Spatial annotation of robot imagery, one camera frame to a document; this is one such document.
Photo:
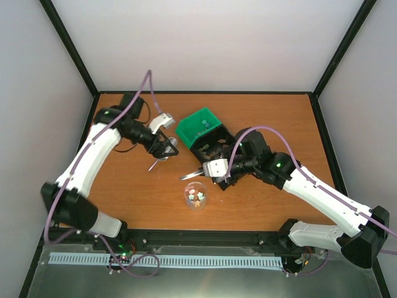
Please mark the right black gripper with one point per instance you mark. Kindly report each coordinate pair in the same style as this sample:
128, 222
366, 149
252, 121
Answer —
234, 179

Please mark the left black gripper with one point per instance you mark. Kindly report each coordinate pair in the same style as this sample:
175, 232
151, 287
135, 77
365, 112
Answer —
159, 153

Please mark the metal scoop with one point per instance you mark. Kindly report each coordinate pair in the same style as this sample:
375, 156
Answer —
170, 150

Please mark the black popsicle candy bin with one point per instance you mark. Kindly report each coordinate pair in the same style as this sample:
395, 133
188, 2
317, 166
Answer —
212, 144

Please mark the green candy bin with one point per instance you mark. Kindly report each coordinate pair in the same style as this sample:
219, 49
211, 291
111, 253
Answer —
196, 125

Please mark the clear plastic jar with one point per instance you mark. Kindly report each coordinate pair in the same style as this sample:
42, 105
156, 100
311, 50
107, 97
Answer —
195, 194

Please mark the black lollipop candy bin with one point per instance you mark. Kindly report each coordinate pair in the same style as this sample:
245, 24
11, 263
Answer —
228, 183

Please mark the silver jar lid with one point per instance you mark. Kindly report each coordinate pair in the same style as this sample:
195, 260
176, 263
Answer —
196, 173

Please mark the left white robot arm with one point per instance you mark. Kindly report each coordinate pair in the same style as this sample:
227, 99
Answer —
66, 200

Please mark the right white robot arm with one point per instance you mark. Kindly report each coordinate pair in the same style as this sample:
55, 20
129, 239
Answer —
358, 231

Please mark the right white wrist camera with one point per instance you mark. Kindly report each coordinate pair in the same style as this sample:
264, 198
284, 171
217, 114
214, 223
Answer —
217, 168

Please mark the light blue cable duct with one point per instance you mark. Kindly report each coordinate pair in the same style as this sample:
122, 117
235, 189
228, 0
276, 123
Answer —
169, 261

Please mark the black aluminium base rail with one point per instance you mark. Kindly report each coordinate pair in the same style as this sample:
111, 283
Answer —
277, 243

